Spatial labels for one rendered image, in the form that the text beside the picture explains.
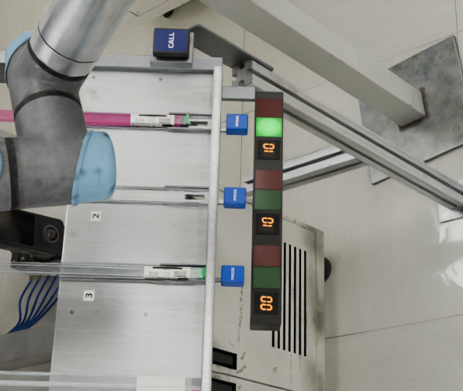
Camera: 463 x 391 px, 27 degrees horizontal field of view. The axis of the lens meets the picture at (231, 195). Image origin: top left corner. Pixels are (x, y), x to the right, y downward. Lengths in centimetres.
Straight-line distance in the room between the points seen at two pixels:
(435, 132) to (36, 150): 117
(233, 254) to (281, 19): 43
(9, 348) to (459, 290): 83
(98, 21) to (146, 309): 42
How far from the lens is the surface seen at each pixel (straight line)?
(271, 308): 127
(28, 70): 108
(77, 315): 127
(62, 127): 103
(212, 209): 128
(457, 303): 189
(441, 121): 202
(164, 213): 131
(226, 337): 174
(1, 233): 114
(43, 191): 100
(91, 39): 103
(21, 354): 165
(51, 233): 117
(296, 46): 178
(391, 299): 197
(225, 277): 126
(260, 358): 180
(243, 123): 134
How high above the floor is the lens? 159
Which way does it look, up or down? 43 degrees down
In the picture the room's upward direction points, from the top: 66 degrees counter-clockwise
